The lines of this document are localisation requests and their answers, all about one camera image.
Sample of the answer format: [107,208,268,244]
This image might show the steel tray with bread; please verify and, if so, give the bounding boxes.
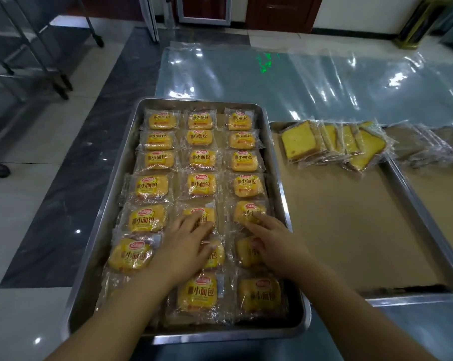
[61,97,312,345]

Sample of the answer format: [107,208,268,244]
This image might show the row of cake slice packets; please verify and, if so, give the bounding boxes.
[280,119,453,173]

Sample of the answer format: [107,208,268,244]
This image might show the clear plastic table sheet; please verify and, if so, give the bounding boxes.
[130,41,453,361]

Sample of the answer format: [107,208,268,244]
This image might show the person's right forearm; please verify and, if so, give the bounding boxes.
[277,259,438,361]

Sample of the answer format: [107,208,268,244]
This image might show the rows of small bread packets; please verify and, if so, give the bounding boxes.
[95,107,289,327]

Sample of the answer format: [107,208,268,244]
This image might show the metal rack on wheels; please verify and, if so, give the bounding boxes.
[0,0,105,103]

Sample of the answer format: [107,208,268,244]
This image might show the person's left forearm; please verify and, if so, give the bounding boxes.
[46,266,183,361]

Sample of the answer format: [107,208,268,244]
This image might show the steel tray with cake slices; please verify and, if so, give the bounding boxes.
[269,120,453,307]

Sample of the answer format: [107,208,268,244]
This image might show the dark brown wooden door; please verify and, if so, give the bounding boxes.
[245,0,324,34]

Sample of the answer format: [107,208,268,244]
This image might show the person's left hand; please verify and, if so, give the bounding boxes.
[149,212,219,286]

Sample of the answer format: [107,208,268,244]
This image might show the gold metal stand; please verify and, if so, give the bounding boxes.
[394,0,453,50]

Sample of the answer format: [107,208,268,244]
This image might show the brown paper tray liner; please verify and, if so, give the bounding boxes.
[272,132,453,294]
[400,161,453,260]

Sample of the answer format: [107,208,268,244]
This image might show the metal framed glass door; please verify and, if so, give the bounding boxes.
[175,0,233,27]

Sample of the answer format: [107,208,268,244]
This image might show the person's right hand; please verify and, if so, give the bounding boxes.
[244,213,314,279]

